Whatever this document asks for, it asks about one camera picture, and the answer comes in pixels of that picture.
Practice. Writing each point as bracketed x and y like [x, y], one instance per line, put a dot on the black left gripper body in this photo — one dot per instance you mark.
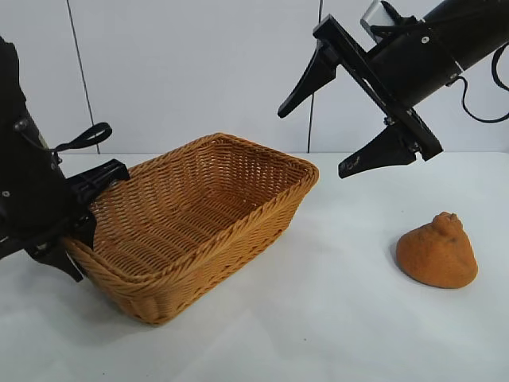
[32, 199]

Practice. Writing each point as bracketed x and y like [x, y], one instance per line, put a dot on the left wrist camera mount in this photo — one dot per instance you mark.
[99, 177]

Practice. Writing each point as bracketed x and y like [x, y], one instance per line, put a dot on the brown woven wicker basket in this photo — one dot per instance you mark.
[191, 211]

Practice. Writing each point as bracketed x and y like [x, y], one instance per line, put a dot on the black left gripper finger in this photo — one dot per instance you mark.
[59, 258]
[87, 232]

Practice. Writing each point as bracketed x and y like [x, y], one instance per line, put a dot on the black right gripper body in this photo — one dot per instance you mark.
[413, 69]

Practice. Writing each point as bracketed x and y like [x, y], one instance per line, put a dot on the bumpy orange fruit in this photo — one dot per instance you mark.
[435, 258]

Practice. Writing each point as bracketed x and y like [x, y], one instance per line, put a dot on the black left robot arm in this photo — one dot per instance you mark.
[12, 87]

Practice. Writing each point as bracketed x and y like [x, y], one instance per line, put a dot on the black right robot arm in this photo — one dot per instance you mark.
[477, 32]

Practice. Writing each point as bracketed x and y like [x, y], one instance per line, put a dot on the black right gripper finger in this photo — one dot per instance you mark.
[314, 75]
[385, 153]

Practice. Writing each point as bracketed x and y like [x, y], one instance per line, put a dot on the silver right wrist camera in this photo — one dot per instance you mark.
[371, 16]

